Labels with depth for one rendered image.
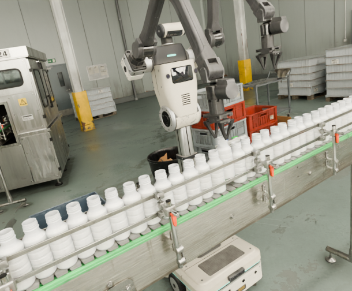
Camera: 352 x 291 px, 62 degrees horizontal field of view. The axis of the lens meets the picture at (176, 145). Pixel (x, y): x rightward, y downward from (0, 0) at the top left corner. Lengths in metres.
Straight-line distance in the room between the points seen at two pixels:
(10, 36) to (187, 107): 11.63
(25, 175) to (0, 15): 9.14
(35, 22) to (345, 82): 10.78
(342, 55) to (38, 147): 6.24
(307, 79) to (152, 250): 7.35
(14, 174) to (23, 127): 0.69
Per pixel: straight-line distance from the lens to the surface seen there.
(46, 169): 4.65
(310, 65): 8.01
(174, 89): 1.64
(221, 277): 1.91
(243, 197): 1.18
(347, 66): 7.45
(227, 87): 1.00
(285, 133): 1.36
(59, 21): 8.80
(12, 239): 0.88
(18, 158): 4.66
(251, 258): 2.03
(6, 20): 13.11
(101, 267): 0.94
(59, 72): 13.06
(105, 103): 10.54
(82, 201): 1.53
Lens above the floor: 1.51
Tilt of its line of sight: 16 degrees down
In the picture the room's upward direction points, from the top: 10 degrees counter-clockwise
